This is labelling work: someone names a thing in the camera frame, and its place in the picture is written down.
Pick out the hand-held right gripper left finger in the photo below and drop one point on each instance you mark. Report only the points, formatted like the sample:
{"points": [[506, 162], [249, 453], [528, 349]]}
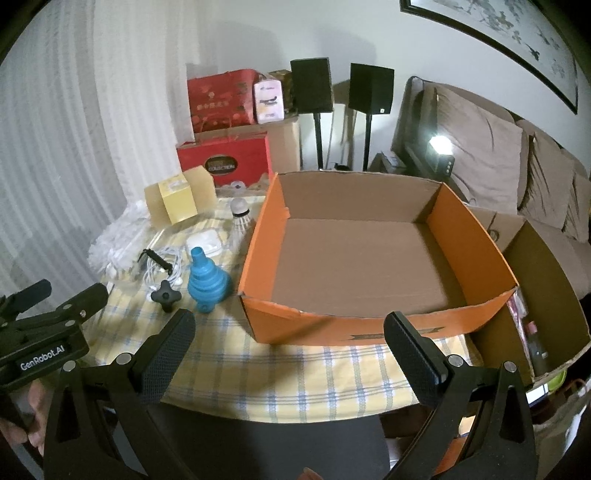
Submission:
{"points": [[168, 355]]}

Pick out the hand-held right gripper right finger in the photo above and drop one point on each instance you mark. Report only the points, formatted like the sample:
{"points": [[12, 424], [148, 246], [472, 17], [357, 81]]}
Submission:
{"points": [[411, 355]]}

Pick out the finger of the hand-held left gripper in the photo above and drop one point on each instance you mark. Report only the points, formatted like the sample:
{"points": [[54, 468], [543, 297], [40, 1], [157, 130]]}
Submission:
{"points": [[81, 302], [27, 297]]}

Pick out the white fluffy duster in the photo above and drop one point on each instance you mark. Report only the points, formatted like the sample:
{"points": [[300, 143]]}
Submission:
{"points": [[115, 235]]}

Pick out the blue collapsible funnel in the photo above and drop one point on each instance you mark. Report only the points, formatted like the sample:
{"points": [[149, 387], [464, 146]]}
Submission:
{"points": [[203, 281]]}

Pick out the orange cardboard box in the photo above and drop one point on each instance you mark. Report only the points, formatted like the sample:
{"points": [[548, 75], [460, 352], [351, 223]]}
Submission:
{"points": [[323, 327]]}

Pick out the yellow box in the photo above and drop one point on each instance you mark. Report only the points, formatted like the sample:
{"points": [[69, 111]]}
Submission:
{"points": [[178, 203]]}

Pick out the white shuttlecock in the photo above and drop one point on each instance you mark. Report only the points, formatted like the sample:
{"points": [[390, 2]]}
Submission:
{"points": [[240, 222]]}

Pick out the person's left hand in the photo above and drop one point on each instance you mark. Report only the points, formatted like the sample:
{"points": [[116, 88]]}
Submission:
{"points": [[34, 406]]}

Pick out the black star knob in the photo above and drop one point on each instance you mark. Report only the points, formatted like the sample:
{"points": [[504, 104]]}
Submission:
{"points": [[165, 295]]}

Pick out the yellow checkered tablecloth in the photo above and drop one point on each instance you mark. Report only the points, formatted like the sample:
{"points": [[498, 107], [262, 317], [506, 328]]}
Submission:
{"points": [[277, 369]]}

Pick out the open brown cardboard carton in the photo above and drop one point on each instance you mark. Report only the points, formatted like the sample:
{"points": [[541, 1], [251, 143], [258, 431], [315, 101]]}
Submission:
{"points": [[554, 286]]}

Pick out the white curtain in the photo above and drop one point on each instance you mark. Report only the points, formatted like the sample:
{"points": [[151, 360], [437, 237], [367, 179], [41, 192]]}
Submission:
{"points": [[69, 138]]}

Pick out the small tan cardboard box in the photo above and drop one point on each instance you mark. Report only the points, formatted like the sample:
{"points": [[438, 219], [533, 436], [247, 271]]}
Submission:
{"points": [[203, 184]]}

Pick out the white bag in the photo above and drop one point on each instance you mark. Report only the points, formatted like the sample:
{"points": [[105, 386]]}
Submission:
{"points": [[568, 424]]}

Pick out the black device with light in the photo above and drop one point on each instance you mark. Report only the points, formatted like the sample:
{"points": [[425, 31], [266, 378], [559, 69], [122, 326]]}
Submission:
{"points": [[441, 165]]}

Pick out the red chocolate gift bag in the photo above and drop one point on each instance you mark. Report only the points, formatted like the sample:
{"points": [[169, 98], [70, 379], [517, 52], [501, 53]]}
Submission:
{"points": [[207, 154]]}

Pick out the large brown cushion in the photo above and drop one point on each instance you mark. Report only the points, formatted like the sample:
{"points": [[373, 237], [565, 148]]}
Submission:
{"points": [[480, 152]]}

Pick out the large brown cardboard box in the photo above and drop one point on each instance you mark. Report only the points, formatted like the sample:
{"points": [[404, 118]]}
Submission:
{"points": [[284, 143]]}

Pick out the red patterned gift bag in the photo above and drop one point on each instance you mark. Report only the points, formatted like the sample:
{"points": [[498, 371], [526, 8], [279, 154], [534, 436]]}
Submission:
{"points": [[217, 101]]}

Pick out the black speaker on stand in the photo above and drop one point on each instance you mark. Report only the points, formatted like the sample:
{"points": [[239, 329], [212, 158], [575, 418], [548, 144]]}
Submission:
{"points": [[371, 87], [311, 85]]}

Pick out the white tissue pack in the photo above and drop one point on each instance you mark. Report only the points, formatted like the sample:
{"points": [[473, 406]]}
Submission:
{"points": [[269, 101]]}

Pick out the dark patterned box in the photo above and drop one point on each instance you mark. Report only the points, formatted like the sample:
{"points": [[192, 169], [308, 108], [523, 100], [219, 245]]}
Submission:
{"points": [[281, 81]]}

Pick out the framed ink painting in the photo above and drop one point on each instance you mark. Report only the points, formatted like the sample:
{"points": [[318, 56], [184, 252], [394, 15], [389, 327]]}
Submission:
{"points": [[485, 23]]}

